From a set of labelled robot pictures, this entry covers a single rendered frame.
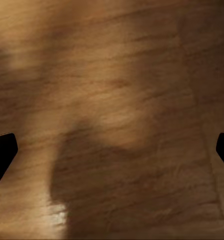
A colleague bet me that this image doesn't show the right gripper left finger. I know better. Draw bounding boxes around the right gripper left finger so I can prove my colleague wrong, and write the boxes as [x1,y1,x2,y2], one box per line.
[0,133,18,180]

